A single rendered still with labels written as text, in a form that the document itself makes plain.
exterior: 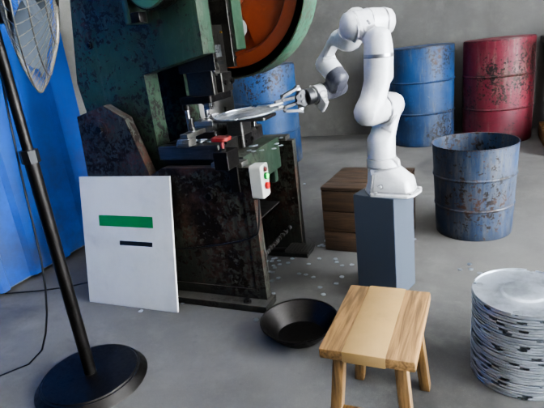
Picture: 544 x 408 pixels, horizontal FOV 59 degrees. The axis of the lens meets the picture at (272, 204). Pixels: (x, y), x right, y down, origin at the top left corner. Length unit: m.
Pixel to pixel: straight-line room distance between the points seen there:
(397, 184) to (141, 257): 1.16
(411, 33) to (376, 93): 3.40
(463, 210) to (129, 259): 1.64
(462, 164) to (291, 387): 1.39
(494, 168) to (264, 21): 1.31
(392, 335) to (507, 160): 1.45
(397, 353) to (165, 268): 1.22
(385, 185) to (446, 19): 3.44
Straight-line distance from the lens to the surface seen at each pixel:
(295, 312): 2.01
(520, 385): 1.66
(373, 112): 1.84
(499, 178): 2.57
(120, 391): 1.81
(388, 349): 1.27
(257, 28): 2.49
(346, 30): 1.93
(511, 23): 5.21
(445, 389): 1.68
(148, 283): 2.26
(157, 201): 2.14
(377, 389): 1.67
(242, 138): 2.13
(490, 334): 1.60
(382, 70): 1.88
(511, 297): 1.61
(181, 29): 2.03
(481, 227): 2.63
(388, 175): 1.93
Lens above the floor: 1.08
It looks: 19 degrees down
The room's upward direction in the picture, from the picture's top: 7 degrees counter-clockwise
